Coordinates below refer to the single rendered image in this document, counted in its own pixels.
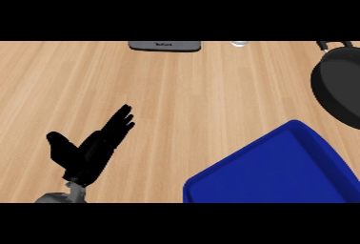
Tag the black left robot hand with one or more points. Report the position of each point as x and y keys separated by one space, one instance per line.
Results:
x=89 y=154

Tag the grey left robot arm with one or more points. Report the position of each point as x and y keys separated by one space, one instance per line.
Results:
x=70 y=194

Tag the blue tray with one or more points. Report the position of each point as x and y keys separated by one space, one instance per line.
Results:
x=277 y=170

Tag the black pot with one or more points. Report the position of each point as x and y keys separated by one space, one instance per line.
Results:
x=340 y=85

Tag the grey flat appliance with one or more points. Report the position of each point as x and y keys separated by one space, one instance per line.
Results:
x=165 y=46

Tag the clear glass object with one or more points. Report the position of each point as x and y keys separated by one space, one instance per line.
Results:
x=240 y=43

